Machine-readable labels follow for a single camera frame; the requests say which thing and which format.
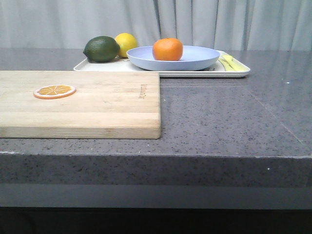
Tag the wooden cutting board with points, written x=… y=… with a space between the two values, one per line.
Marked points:
x=122 y=105

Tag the yellow lemon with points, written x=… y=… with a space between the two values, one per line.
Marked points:
x=126 y=42

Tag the orange slice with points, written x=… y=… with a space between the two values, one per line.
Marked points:
x=54 y=91

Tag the light blue plate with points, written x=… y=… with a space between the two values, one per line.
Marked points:
x=194 y=58

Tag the yellow peeled banana piece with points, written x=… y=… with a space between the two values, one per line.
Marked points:
x=229 y=64

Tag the grey curtain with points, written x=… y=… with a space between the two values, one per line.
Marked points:
x=221 y=24

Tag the white rectangular tray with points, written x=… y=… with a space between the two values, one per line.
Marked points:
x=217 y=70

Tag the whole orange fruit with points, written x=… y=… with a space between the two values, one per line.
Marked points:
x=167 y=49

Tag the green lime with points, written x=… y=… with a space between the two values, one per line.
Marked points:
x=101 y=49

